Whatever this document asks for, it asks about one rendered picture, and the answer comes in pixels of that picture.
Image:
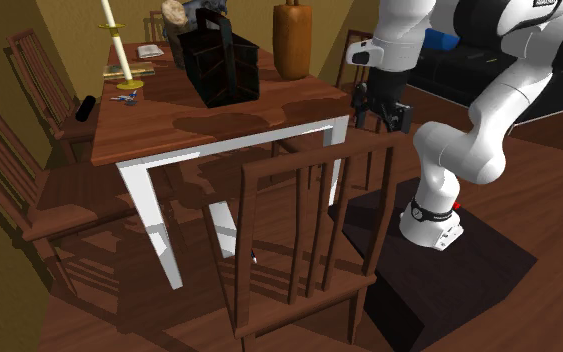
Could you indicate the tall brown vase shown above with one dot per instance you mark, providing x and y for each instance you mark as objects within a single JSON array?
[{"x": 292, "y": 41}]

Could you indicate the small white open book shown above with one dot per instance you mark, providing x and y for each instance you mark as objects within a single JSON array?
[{"x": 150, "y": 50}]

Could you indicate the white candle in yellow holder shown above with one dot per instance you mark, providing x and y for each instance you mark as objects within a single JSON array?
[{"x": 120, "y": 48}]

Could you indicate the olive flat book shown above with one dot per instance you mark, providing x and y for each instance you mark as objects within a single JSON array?
[{"x": 137, "y": 70}]

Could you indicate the small blue and white object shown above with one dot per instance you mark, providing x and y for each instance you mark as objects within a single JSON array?
[{"x": 126, "y": 98}]

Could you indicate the brown table with white legs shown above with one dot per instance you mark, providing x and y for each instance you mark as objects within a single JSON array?
[{"x": 164, "y": 126}]

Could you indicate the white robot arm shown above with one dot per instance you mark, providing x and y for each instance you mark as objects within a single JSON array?
[{"x": 486, "y": 141}]

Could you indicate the dark robot stand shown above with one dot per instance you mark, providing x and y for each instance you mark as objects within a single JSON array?
[{"x": 437, "y": 287}]

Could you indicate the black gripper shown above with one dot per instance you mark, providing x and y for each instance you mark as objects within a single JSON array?
[{"x": 387, "y": 86}]

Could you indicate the tan rounded figure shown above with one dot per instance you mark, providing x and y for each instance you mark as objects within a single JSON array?
[{"x": 174, "y": 19}]

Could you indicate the black sofa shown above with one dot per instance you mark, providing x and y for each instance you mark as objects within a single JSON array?
[{"x": 461, "y": 73}]

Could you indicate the small white pen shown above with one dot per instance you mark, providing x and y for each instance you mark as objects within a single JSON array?
[{"x": 253, "y": 257}]

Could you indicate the grey blue figure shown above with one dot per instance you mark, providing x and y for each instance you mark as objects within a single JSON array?
[{"x": 208, "y": 5}]

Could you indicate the blue cushion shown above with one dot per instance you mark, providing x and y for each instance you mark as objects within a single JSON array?
[{"x": 441, "y": 39}]

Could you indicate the black cylinder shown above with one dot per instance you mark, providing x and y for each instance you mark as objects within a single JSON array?
[{"x": 85, "y": 108}]

